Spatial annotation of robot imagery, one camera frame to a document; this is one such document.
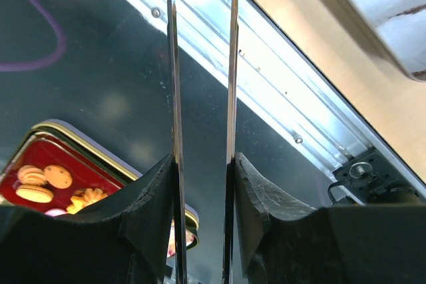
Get metal tongs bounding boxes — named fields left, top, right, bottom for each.
left=166, top=0, right=239, bottom=283

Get aluminium front rail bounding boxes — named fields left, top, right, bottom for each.
left=86, top=0, right=426, bottom=192

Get decorated cookie tin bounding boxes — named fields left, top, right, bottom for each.
left=0, top=119, right=200, bottom=258

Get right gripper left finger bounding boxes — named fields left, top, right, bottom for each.
left=1, top=156, right=173, bottom=283

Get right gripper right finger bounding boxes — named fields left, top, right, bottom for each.
left=235, top=154, right=425, bottom=283

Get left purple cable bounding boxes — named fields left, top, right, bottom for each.
left=0, top=0, right=67, bottom=72

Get square cookie tin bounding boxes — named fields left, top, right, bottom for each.
left=322, top=0, right=425, bottom=82

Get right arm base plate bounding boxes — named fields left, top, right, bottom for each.
left=327, top=149, right=425, bottom=204

